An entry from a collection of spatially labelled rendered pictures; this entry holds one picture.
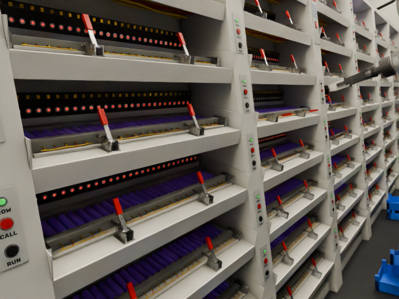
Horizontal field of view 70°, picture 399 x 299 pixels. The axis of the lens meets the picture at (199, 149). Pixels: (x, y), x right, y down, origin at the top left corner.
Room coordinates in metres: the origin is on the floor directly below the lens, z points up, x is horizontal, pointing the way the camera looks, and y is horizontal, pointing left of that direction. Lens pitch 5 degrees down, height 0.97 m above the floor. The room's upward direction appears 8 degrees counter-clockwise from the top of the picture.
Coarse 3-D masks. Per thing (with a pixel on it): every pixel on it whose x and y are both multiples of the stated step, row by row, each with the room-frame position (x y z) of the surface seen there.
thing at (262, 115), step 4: (300, 108) 1.40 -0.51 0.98; (304, 108) 1.41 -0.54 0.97; (268, 112) 1.16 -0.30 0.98; (272, 112) 1.17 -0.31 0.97; (276, 112) 1.19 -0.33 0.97; (280, 112) 1.21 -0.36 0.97; (284, 112) 1.24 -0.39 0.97; (288, 112) 1.27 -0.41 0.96; (292, 112) 1.30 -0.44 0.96; (308, 112) 1.40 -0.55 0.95; (260, 116) 1.09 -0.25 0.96; (264, 116) 1.12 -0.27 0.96; (280, 116) 1.18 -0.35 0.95
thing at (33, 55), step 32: (0, 0) 0.60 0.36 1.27; (32, 32) 0.65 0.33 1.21; (64, 32) 0.71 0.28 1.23; (96, 32) 0.77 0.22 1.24; (128, 32) 0.84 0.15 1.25; (160, 32) 0.92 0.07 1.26; (32, 64) 0.49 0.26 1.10; (64, 64) 0.53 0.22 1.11; (96, 64) 0.57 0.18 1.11; (128, 64) 0.63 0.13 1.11; (160, 64) 0.69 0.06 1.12; (192, 64) 0.78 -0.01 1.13; (224, 64) 0.92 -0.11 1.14
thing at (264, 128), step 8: (256, 104) 1.32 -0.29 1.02; (264, 104) 1.37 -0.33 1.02; (288, 104) 1.53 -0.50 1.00; (296, 104) 1.49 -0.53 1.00; (304, 104) 1.47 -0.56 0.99; (312, 104) 1.44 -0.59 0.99; (320, 104) 1.41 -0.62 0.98; (256, 112) 0.97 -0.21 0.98; (312, 112) 1.44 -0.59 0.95; (320, 112) 1.42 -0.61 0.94; (256, 120) 0.97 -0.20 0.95; (264, 120) 1.11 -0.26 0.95; (280, 120) 1.14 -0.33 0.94; (288, 120) 1.16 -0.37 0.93; (296, 120) 1.22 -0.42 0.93; (304, 120) 1.28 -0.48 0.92; (312, 120) 1.36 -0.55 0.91; (256, 128) 0.98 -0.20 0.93; (264, 128) 1.02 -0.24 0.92; (272, 128) 1.07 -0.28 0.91; (280, 128) 1.12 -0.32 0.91; (288, 128) 1.17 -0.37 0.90; (296, 128) 1.24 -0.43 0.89; (264, 136) 1.03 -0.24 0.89
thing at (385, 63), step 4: (388, 56) 1.11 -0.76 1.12; (380, 60) 1.11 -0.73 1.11; (384, 60) 1.10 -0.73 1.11; (388, 60) 1.08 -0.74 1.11; (380, 64) 1.10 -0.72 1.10; (384, 64) 1.09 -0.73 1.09; (388, 64) 1.08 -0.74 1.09; (376, 68) 1.11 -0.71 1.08; (380, 68) 1.10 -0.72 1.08; (384, 68) 1.09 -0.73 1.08; (388, 68) 1.08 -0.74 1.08; (376, 72) 1.11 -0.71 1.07; (380, 72) 1.13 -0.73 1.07; (384, 72) 1.10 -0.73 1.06; (388, 72) 1.09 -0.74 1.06; (392, 72) 1.08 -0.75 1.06; (368, 76) 1.14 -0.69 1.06; (384, 76) 1.11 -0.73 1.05; (388, 76) 1.10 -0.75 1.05
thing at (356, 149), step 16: (320, 0) 2.05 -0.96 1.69; (336, 0) 1.98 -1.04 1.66; (352, 16) 1.98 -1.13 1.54; (336, 32) 1.99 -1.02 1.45; (336, 64) 2.01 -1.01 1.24; (352, 64) 1.94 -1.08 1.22; (336, 96) 2.02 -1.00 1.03; (352, 96) 1.95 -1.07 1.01; (352, 176) 1.98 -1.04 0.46; (368, 208) 1.98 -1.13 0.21; (368, 224) 1.95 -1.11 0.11
